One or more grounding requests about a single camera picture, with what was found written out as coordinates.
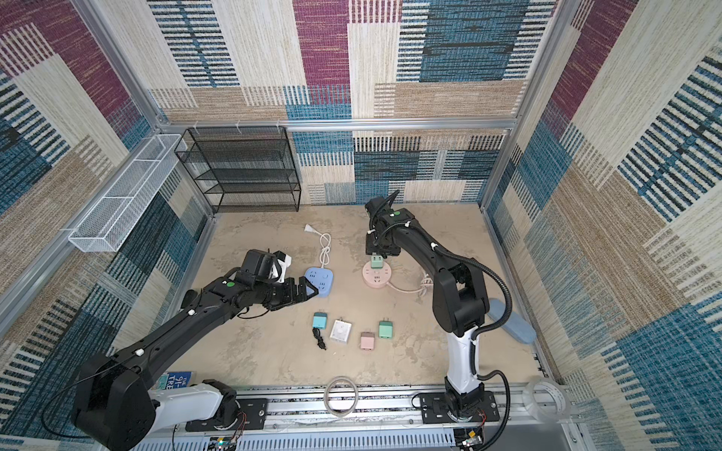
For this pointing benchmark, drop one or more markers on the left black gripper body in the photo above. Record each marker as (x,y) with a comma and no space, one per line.
(278,295)

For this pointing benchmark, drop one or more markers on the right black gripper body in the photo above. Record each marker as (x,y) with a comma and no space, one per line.
(381,248)

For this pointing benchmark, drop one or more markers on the light green plug adapter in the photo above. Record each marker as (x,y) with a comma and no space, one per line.
(377,262)

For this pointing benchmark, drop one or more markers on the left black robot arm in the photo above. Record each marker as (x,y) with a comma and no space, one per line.
(113,398)

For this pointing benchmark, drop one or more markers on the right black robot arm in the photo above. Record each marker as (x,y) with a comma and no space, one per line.
(460,300)

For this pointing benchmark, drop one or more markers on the blue square power strip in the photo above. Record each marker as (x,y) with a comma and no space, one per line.
(322,279)

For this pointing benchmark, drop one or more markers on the pink round power strip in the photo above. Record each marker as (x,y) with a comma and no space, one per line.
(376,278)

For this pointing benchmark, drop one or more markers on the teal plug adapter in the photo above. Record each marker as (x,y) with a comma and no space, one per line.
(319,320)

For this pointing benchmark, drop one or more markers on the white square plug adapter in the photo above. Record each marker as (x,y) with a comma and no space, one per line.
(341,331)

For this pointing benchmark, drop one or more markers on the pink plug adapter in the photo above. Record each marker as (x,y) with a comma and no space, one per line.
(367,341)

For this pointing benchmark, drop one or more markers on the blue grey oval pad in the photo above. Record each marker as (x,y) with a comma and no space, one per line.
(516,326)

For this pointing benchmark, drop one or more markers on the clear tape roll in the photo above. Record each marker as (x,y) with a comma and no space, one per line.
(546,401)

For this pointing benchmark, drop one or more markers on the black handle tool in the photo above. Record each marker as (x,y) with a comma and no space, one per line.
(189,297)

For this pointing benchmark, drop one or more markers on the black wire shelf rack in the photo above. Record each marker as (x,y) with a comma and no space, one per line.
(242,169)

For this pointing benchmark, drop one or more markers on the white mesh wall basket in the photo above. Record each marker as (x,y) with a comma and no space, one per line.
(114,216)

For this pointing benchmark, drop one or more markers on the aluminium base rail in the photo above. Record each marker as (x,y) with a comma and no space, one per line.
(373,417)

